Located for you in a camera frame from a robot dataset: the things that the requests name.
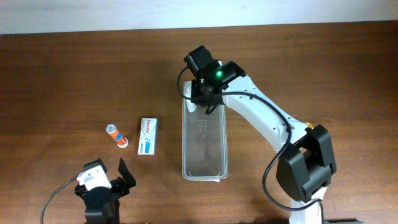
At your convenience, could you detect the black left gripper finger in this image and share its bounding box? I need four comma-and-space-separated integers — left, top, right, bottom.
118, 158, 136, 188
83, 159, 107, 174

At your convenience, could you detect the clear plastic container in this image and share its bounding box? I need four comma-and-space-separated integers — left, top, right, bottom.
182, 99, 228, 182

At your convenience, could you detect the orange tablet tube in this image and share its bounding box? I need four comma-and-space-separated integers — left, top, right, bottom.
106, 124, 129, 148

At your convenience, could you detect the white Panadol box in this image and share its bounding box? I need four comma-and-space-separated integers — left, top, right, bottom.
137, 118, 158, 156

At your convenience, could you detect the gold lid jar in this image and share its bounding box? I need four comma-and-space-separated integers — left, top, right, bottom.
305, 123, 314, 129

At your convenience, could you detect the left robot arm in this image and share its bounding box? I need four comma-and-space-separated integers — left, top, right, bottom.
75, 159, 136, 224

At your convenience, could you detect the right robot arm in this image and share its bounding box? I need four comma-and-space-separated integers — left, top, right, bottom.
177, 60, 336, 223

